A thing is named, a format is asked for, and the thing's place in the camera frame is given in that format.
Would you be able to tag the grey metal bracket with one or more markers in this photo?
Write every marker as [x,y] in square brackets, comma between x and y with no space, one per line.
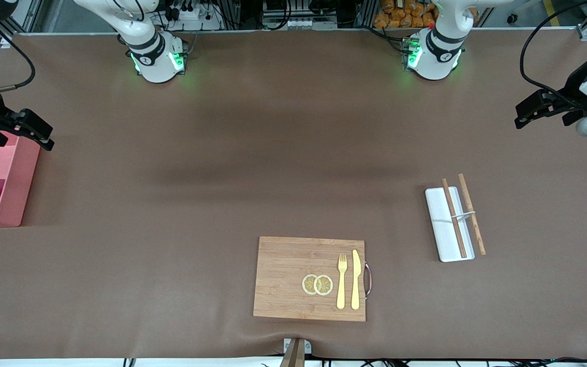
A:
[308,347]

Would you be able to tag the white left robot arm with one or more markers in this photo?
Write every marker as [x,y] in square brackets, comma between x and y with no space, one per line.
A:
[433,61]

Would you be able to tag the yellow knife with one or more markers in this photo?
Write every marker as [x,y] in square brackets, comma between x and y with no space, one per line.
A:
[355,280]

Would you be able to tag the yellow fork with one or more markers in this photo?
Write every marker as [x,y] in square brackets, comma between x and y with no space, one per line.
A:
[341,290]

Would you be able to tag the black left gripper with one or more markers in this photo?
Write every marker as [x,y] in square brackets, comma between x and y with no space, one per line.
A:
[574,87]

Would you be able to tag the brown wooden post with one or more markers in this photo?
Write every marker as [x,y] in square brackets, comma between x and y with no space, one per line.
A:
[293,357]

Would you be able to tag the white rectangular tray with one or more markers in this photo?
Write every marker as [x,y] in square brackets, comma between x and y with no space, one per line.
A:
[441,229]

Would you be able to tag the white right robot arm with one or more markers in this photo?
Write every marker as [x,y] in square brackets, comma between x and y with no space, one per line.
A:
[153,58]

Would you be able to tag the orange snack packs pile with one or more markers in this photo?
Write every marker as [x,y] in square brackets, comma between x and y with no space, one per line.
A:
[403,15]

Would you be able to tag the lemon slice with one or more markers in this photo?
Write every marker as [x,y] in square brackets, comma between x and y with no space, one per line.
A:
[324,285]
[308,284]

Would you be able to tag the pink plastic bin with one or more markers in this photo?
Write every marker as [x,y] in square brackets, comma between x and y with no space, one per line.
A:
[16,178]

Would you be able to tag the white power strip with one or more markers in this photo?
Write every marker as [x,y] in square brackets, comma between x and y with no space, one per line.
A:
[301,24]
[191,20]

